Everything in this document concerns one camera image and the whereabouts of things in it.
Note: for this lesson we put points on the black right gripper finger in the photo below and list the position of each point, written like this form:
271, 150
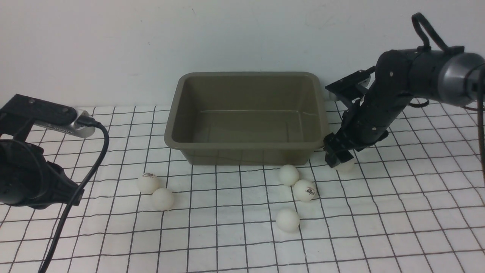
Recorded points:
337, 150

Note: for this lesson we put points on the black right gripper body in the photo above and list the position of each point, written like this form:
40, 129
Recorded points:
367, 120

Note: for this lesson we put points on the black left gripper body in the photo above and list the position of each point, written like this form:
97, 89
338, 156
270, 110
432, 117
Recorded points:
43, 183

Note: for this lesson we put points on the white ball with logo centre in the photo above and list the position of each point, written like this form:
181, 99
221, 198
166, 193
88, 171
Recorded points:
304, 190

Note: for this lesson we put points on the white ball with logo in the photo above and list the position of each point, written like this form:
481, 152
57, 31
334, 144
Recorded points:
304, 190
148, 183

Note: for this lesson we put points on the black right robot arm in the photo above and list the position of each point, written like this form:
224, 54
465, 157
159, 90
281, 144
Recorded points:
452, 77

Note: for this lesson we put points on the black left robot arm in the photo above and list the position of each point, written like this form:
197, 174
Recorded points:
10, 160

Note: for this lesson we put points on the white grid tablecloth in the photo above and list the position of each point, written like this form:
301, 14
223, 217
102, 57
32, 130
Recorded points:
412, 204

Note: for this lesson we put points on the olive green plastic bin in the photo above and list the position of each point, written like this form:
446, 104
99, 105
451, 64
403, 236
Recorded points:
247, 118

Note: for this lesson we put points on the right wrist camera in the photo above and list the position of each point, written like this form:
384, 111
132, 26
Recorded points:
351, 87

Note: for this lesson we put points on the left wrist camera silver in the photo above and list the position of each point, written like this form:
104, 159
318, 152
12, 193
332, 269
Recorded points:
21, 112

